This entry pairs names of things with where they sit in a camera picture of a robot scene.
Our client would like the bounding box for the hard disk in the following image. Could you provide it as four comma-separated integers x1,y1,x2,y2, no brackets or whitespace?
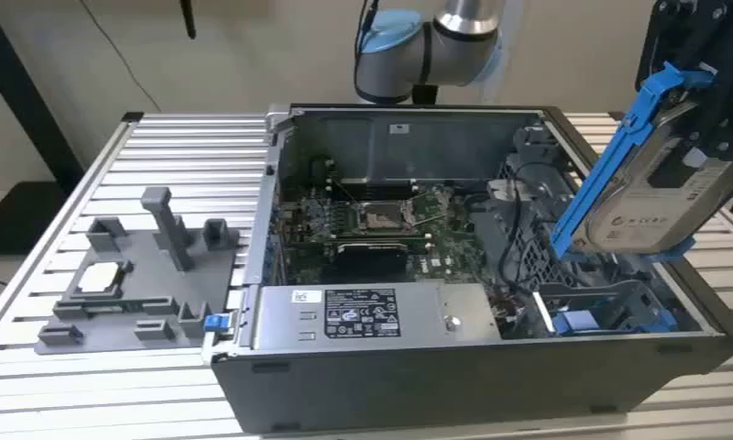
552,61,730,267

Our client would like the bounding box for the grey metal disk bay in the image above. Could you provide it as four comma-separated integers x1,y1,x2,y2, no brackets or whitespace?
470,153,674,339

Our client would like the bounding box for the black RAM slot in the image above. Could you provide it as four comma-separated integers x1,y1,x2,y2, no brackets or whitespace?
327,176,420,197

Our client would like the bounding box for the green motherboard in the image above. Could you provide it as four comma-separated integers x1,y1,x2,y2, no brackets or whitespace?
274,181,508,294

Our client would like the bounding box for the CPU socket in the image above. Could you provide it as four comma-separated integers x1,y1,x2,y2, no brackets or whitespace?
355,200,416,233

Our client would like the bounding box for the thin metal locking lever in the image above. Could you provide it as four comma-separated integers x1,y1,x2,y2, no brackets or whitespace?
328,176,362,207

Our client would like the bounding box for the black graphics card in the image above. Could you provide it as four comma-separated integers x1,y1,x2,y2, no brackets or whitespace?
332,241,412,281

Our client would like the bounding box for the black antenna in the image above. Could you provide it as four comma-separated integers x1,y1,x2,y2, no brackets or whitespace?
179,0,199,41

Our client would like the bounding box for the black open PC case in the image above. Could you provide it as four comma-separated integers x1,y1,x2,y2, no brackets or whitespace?
202,103,733,435

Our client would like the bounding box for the silver power supply with label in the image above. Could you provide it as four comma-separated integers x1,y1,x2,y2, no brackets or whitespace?
254,282,504,354

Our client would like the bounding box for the grey parts rack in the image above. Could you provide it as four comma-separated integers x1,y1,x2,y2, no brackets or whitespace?
35,186,244,357

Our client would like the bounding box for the blue case latch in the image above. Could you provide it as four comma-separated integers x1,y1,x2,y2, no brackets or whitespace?
200,313,232,335

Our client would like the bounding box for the green RAM stick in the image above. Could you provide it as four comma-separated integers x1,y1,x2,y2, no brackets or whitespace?
83,300,168,317

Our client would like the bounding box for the silver CPU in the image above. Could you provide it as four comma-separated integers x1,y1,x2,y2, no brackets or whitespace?
78,264,126,291

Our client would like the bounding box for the black box on floor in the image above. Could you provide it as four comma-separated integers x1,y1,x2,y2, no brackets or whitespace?
0,181,68,256

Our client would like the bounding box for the long black case cable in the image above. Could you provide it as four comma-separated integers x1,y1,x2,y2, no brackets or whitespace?
502,160,574,294

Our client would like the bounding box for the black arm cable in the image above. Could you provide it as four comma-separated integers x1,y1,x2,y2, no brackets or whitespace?
358,0,382,51

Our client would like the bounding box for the coloured power wire bundle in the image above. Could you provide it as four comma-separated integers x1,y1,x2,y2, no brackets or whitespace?
491,286,534,327

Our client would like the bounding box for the thin black wall cable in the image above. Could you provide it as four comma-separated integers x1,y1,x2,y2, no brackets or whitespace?
79,0,164,114

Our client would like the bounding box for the black slanted post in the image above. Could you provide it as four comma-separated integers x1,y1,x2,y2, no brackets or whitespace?
0,0,87,184

